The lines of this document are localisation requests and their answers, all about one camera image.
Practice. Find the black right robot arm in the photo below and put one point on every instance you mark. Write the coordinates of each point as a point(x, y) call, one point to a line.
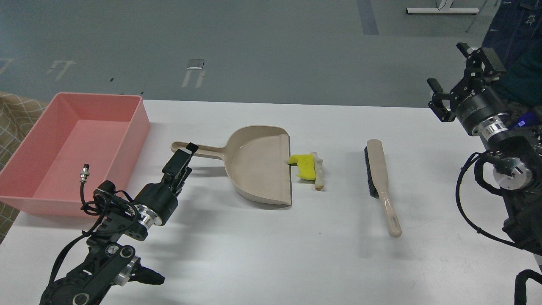
point(510, 166)

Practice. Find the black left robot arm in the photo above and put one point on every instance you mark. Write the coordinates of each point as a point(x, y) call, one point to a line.
point(108, 263)

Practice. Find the beige patterned cloth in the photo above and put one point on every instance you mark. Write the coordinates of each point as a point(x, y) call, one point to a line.
point(18, 114)

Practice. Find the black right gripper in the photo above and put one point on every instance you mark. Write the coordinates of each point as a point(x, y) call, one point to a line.
point(477, 107)

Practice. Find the beige hand brush black bristles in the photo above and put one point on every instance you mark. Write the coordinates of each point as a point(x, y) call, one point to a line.
point(378, 184)

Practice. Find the beige plastic dustpan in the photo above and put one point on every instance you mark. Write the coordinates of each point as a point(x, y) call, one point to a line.
point(255, 160)

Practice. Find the pink plastic bin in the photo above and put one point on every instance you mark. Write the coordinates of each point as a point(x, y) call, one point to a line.
point(106, 131)

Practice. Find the white desk leg base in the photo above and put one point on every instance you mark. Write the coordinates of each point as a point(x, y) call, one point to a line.
point(442, 11)

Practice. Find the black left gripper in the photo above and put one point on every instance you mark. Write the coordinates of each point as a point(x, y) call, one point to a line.
point(156, 202)

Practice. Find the yellow green sponge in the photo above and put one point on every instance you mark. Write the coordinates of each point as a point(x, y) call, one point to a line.
point(305, 164)

